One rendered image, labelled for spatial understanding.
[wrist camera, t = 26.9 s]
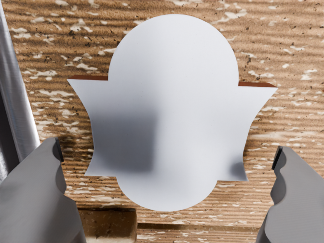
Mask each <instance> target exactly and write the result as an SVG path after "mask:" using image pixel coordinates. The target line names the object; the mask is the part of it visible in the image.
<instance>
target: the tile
mask: <svg viewBox="0 0 324 243"><path fill-rule="evenodd" d="M67 81H68V82H69V83H70V85H71V86H72V88H73V89H74V91H75V92H76V94H77V95H78V97H79V98H80V100H81V102H82V103H83V105H84V107H85V109H86V111H87V113H88V115H89V118H90V121H91V129H92V135H93V143H94V152H93V156H92V159H91V162H90V164H89V167H88V169H87V170H86V172H85V174H84V175H85V176H115V177H116V179H117V182H118V184H119V186H120V188H121V190H122V191H123V193H124V194H125V195H126V196H127V197H128V198H129V199H130V200H132V201H133V202H135V203H136V204H138V205H140V206H143V207H145V208H148V209H151V210H156V211H178V210H182V209H186V208H189V207H192V206H194V205H196V204H198V203H199V202H201V201H202V200H204V199H205V198H206V197H207V196H208V195H209V194H210V193H211V192H212V190H213V189H214V187H215V185H216V182H217V181H218V180H226V181H249V180H248V178H247V175H246V172H245V169H244V165H243V150H244V146H245V143H246V140H247V136H248V132H249V129H250V126H251V123H252V122H253V120H254V118H255V116H256V115H257V114H258V112H259V111H260V110H261V108H262V107H263V106H264V104H265V103H266V102H267V101H268V99H269V98H270V97H271V96H272V95H273V94H274V93H275V91H276V90H277V89H278V88H277V87H276V86H274V85H272V84H270V83H262V82H239V72H238V65H237V61H236V58H235V55H234V52H233V50H232V48H231V46H230V44H229V43H228V41H227V40H226V39H225V37H224V36H223V35H222V34H221V33H220V32H219V31H218V30H217V29H216V28H214V27H213V26H212V25H210V24H209V23H207V22H205V21H203V20H201V19H199V18H196V17H193V16H189V15H183V14H167V15H161V16H157V17H154V18H151V19H149V20H146V21H145V22H143V23H141V24H139V25H138V26H136V27H135V28H133V29H132V30H131V31H130V32H129V33H128V34H127V35H126V36H125V37H124V38H123V39H122V40H121V42H120V43H119V45H118V46H117V48H116V50H115V52H114V54H113V57H112V59H111V63H110V66H109V72H108V76H88V75H73V76H72V77H70V78H68V79H67Z"/></svg>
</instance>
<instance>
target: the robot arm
mask: <svg viewBox="0 0 324 243"><path fill-rule="evenodd" d="M61 162H64V159H63V155H62V151H61V148H60V144H59V140H58V137H49V138H47V139H45V140H44V141H43V142H42V143H41V144H40V145H39V146H38V147H37V148H36V149H35V150H34V151H32V152H31V153H30V154H29V155H28V156H27V157H26V158H25V159H24V160H23V161H22V162H21V163H19V164H18V165H17V166H16V167H15V168H14V169H13V170H12V171H11V172H10V173H9V174H8V175H7V176H6V178H5V179H4V180H3V181H2V183H1V184H0V243H87V242H86V238H85V234H84V230H83V226H82V222H81V218H80V215H79V211H78V209H77V206H76V203H75V201H74V200H73V199H71V198H69V197H67V196H65V195H64V193H65V191H66V189H67V185H66V182H65V178H64V174H63V170H62V167H61ZM271 169H272V170H274V173H275V175H276V180H275V182H274V185H273V187H272V189H271V192H270V196H271V198H272V200H273V203H274V205H273V206H271V207H270V208H269V210H268V212H267V214H266V216H265V219H264V221H263V223H262V225H261V228H260V230H259V232H258V234H257V238H256V242H255V243H324V179H323V178H322V177H321V176H320V175H319V174H318V173H317V172H316V171H315V170H314V169H313V168H312V167H311V166H310V165H308V164H307V163H306V162H305V161H304V160H303V159H302V158H301V157H300V156H299V155H298V154H297V153H296V152H295V151H293V150H292V149H291V148H290V147H286V146H278V147H277V150H276V153H275V157H274V160H273V164H272V167H271Z"/></svg>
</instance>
